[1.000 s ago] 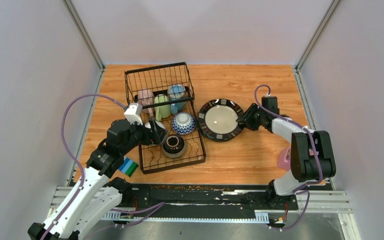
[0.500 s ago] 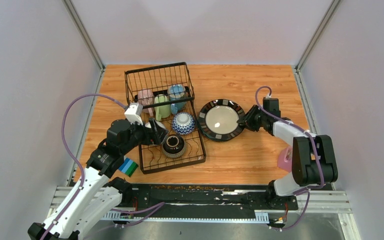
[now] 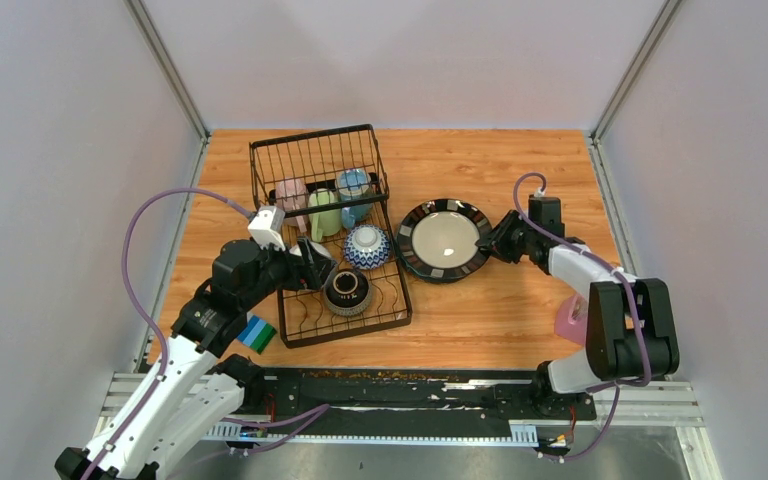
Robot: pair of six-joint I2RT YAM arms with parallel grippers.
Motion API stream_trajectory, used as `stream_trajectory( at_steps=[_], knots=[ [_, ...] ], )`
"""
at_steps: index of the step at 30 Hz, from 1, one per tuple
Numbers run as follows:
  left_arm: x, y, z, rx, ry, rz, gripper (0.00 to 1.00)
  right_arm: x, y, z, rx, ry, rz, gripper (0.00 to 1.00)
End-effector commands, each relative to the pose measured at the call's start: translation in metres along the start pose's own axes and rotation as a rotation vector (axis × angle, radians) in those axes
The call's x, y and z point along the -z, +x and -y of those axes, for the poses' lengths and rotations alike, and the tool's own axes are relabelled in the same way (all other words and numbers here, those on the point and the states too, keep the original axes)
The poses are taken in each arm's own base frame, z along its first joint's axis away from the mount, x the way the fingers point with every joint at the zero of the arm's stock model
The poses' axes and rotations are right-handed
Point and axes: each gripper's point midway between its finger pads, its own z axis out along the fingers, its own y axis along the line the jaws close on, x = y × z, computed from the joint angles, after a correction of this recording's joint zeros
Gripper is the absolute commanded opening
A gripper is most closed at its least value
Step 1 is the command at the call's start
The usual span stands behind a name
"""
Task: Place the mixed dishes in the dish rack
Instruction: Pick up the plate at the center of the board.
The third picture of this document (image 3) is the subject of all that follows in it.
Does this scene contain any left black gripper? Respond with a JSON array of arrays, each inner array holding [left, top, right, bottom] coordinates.
[[241, 235, 339, 310]]

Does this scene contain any dark brown speckled bowl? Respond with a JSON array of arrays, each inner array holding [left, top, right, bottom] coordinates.
[[322, 268, 373, 317]]

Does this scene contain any light green mug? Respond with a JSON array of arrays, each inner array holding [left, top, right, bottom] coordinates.
[[308, 188, 342, 242]]

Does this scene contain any white black bowl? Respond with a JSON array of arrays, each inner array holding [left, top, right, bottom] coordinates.
[[343, 224, 391, 270]]

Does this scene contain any black rimmed white plate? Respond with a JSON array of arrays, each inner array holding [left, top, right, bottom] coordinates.
[[395, 198, 492, 284]]

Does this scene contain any pink ceramic mug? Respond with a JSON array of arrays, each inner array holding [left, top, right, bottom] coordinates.
[[275, 178, 308, 234]]

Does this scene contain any blue butterfly mug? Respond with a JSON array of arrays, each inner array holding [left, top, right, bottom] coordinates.
[[336, 168, 372, 230]]

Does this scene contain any white ribbed bowl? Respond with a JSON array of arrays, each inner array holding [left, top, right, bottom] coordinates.
[[309, 240, 333, 259]]

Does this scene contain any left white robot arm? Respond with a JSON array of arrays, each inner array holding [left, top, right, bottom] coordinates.
[[55, 237, 337, 479]]

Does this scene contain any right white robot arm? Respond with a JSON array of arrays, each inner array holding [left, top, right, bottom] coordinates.
[[476, 194, 680, 418]]

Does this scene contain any blue green striped sponge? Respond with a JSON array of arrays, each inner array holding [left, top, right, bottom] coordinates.
[[236, 312, 277, 354]]

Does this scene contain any pink box with mirror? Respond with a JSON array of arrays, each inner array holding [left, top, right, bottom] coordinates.
[[554, 294, 588, 346]]

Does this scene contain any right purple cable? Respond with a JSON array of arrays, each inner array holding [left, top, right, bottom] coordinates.
[[513, 172, 654, 463]]

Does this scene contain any purple cable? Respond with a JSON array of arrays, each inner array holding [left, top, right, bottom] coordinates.
[[79, 188, 332, 480], [513, 172, 654, 463]]

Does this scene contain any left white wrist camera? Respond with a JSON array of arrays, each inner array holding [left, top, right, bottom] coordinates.
[[248, 205, 286, 251]]

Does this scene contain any black wire dish rack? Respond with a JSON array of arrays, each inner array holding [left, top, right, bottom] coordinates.
[[249, 124, 413, 348]]

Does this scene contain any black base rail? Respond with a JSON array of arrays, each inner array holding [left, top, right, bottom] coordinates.
[[102, 364, 703, 458]]

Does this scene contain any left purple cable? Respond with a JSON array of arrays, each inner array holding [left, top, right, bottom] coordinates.
[[79, 188, 332, 480]]

